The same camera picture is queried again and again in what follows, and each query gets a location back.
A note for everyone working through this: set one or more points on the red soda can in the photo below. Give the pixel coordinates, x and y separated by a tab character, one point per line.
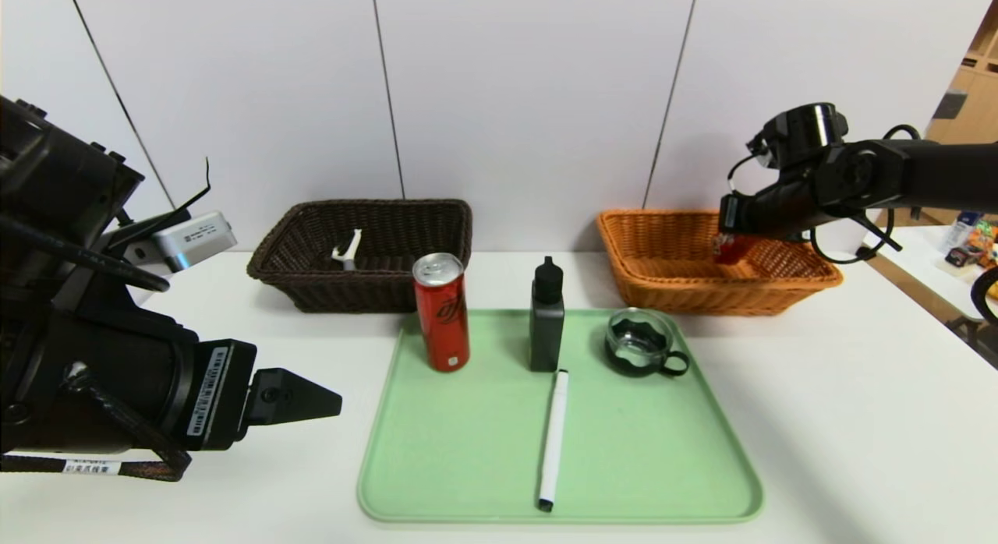
443	318

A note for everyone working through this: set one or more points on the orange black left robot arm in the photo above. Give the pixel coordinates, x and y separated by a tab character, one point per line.
54	178

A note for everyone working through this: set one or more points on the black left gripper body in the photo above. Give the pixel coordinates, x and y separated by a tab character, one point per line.
221	393

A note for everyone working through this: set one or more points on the small dark box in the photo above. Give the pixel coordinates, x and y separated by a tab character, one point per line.
960	258

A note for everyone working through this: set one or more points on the clear bottle blue cap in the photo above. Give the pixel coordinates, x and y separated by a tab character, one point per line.
957	234

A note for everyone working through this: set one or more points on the orange wicker basket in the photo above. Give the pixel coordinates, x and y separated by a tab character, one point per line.
686	294

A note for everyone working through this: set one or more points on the black squeeze bottle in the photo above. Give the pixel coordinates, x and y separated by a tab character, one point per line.
546	333

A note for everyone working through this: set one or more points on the dark grey cabinet plate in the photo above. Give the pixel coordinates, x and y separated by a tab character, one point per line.
949	104

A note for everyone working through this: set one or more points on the dark brown wicker basket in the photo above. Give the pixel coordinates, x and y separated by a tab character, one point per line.
390	287

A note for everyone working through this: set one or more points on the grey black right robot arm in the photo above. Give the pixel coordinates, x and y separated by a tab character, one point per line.
936	178

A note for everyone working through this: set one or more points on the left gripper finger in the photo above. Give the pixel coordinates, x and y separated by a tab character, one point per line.
288	396

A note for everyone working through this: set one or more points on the light green plastic tray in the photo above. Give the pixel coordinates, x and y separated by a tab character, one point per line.
624	450

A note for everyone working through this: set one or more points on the glass cup black holder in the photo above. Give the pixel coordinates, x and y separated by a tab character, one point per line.
635	345

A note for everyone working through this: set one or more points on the white marker black cap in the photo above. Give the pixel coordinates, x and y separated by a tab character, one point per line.
553	443

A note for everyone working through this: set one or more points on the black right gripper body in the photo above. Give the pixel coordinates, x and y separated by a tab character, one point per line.
730	213

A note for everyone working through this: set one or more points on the red cartoon milk carton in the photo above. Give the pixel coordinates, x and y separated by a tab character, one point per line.
733	252

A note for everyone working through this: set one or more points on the orange food item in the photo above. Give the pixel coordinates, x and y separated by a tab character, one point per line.
993	285

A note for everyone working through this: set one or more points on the colourful snack packet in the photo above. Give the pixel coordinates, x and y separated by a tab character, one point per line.
981	238

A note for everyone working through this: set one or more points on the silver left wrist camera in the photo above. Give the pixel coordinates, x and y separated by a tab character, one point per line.
195	238

